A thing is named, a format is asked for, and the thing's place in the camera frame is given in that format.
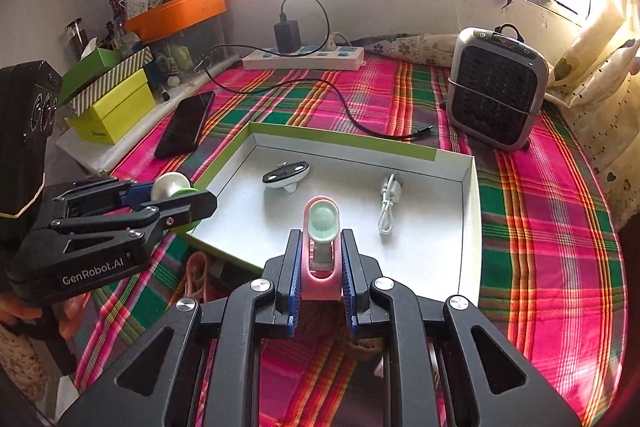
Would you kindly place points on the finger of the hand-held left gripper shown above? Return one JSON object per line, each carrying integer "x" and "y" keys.
{"x": 137, "y": 196}
{"x": 190, "y": 207}

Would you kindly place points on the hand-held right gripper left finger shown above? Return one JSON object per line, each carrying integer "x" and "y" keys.
{"x": 295, "y": 297}

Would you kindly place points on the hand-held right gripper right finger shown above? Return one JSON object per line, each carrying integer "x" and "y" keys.
{"x": 348, "y": 297}

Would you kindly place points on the pink clip with green pad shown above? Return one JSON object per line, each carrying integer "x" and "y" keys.
{"x": 320, "y": 289}

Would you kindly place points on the white green spool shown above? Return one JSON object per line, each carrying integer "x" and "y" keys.
{"x": 167, "y": 187}

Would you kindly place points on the white cardboard box green rim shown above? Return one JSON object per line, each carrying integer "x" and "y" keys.
{"x": 240, "y": 217}

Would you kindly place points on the person's left hand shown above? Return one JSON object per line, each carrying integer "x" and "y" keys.
{"x": 70, "y": 322}

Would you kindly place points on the pink rubber loop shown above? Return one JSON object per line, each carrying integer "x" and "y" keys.
{"x": 199, "y": 277}

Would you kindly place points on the black smartphone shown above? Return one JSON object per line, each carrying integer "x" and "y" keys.
{"x": 185, "y": 127}

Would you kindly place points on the lime green box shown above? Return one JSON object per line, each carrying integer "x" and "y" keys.
{"x": 115, "y": 112}

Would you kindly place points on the black oval holder white dots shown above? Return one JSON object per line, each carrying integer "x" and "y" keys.
{"x": 285, "y": 177}

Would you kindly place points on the dark green tissue box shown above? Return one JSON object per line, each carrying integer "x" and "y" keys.
{"x": 92, "y": 67}

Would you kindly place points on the striped cardboard box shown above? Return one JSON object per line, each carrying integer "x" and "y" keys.
{"x": 110, "y": 79}

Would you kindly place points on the glass jar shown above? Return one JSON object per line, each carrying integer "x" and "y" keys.
{"x": 76, "y": 37}

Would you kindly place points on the orange storage box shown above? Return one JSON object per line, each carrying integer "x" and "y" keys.
{"x": 175, "y": 14}

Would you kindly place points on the white power strip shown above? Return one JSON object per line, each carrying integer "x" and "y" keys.
{"x": 305, "y": 59}

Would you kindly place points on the black charger adapter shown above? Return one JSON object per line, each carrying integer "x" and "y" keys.
{"x": 286, "y": 37}

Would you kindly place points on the pink green plaid blanket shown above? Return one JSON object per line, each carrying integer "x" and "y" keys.
{"x": 540, "y": 232}

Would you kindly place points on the white power plug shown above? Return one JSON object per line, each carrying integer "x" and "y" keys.
{"x": 335, "y": 41}

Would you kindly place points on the grey fan heater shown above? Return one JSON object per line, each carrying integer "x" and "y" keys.
{"x": 495, "y": 92}

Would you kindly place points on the floral pillow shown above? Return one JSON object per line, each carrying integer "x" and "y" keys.
{"x": 415, "y": 47}

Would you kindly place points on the cream heart print curtain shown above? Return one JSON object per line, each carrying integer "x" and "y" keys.
{"x": 600, "y": 97}

